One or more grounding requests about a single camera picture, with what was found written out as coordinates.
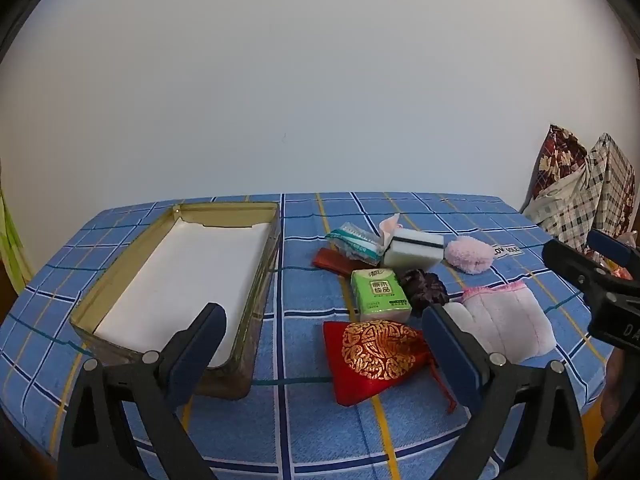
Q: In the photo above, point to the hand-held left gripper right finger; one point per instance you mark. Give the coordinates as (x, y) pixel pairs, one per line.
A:
(452, 355)

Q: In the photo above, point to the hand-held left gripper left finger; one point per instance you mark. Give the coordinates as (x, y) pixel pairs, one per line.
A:
(200, 347)

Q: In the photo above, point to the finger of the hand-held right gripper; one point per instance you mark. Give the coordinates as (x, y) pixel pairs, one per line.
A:
(612, 249)
(575, 267)

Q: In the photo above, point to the gold tin box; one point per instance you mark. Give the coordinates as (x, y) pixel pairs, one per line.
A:
(250, 320)

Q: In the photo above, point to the white towel with pink trim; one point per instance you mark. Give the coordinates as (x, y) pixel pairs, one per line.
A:
(505, 320)

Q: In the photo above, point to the dark purple scrunchie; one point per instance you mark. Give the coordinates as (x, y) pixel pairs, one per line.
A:
(424, 290)

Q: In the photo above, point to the red gold embroidered pouch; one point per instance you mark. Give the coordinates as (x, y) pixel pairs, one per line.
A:
(370, 360)

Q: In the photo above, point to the green tissue pack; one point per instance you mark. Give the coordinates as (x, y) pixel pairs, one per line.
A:
(380, 295)

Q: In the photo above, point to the pink fluffy puff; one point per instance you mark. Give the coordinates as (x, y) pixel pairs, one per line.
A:
(467, 255)

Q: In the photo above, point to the white sponge with black stripe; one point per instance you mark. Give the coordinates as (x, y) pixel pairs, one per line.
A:
(410, 252)

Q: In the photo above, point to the pink cloth pouch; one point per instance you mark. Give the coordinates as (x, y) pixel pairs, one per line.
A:
(389, 227)

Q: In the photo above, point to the cotton swab packet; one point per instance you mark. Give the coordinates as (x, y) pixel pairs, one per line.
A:
(352, 242)

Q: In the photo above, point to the red tube case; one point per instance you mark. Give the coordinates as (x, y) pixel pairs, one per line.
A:
(330, 261)

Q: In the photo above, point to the person's right forearm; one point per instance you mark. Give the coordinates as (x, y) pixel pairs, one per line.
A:
(614, 385)

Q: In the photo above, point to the printed plastic bag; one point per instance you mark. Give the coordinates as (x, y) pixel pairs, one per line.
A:
(622, 271)

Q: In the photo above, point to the beige plaid cloth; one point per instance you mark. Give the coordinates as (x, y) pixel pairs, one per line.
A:
(590, 195)

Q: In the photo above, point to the dark red floral pillow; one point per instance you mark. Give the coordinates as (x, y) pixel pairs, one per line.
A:
(557, 160)

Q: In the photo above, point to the blue plaid bed sheet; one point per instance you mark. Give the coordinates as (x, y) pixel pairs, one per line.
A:
(310, 410)

